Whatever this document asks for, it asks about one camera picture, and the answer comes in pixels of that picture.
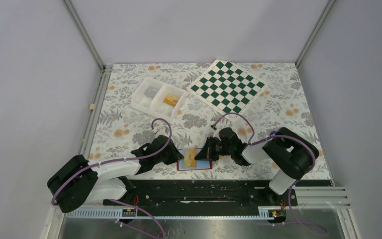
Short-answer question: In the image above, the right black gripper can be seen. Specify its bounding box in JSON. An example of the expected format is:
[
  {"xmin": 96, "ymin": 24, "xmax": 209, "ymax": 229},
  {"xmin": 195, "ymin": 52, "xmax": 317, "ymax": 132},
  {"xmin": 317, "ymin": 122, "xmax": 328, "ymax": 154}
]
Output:
[{"xmin": 195, "ymin": 136, "xmax": 234, "ymax": 161}]

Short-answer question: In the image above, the red leather card holder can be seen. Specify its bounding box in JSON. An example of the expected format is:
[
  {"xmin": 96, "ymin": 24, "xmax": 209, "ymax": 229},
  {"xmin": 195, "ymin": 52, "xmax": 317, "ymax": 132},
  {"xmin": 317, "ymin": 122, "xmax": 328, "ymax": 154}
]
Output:
[{"xmin": 177, "ymin": 148, "xmax": 213, "ymax": 171}]

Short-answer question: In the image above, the orange card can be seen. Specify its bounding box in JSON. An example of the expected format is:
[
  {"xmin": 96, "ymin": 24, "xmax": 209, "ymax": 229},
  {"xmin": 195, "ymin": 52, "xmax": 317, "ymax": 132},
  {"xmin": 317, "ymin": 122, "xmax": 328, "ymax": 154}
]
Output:
[{"xmin": 183, "ymin": 149, "xmax": 197, "ymax": 167}]

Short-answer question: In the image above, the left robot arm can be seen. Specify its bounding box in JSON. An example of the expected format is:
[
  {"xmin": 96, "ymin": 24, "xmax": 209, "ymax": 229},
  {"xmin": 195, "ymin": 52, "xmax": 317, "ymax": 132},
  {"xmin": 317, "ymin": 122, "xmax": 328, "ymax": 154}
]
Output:
[{"xmin": 47, "ymin": 135, "xmax": 184, "ymax": 213}]

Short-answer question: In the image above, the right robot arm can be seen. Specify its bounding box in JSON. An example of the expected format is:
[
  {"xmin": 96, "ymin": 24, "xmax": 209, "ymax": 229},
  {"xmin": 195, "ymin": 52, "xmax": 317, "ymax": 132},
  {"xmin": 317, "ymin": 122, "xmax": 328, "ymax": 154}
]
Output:
[{"xmin": 194, "ymin": 127, "xmax": 319, "ymax": 205}]

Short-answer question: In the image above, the orange card box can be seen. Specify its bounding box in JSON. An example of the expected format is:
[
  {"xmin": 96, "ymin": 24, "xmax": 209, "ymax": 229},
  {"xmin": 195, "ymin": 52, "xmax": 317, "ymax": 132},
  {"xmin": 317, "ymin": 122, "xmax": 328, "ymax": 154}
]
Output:
[{"xmin": 163, "ymin": 94, "xmax": 180, "ymax": 107}]

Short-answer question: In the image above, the white plastic divided tray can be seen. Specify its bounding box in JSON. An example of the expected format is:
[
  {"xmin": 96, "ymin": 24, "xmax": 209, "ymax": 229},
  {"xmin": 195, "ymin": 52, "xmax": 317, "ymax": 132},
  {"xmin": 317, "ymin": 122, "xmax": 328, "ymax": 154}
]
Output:
[{"xmin": 130, "ymin": 77, "xmax": 188, "ymax": 123}]

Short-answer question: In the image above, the green white chessboard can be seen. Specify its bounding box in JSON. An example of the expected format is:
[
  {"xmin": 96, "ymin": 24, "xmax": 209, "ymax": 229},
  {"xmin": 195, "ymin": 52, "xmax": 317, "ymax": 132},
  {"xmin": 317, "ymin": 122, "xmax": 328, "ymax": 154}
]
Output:
[{"xmin": 187, "ymin": 60, "xmax": 268, "ymax": 122}]

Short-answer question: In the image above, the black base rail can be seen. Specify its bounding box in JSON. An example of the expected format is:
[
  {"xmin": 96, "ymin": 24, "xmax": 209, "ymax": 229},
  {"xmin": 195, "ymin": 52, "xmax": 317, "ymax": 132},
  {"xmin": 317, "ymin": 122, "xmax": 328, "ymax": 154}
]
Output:
[{"xmin": 119, "ymin": 179, "xmax": 298, "ymax": 217}]

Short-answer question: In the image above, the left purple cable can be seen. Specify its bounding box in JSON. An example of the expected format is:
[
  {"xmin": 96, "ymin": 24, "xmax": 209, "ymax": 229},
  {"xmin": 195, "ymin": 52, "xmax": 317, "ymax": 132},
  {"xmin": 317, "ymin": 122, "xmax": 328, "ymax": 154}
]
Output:
[{"xmin": 51, "ymin": 118, "xmax": 173, "ymax": 207}]

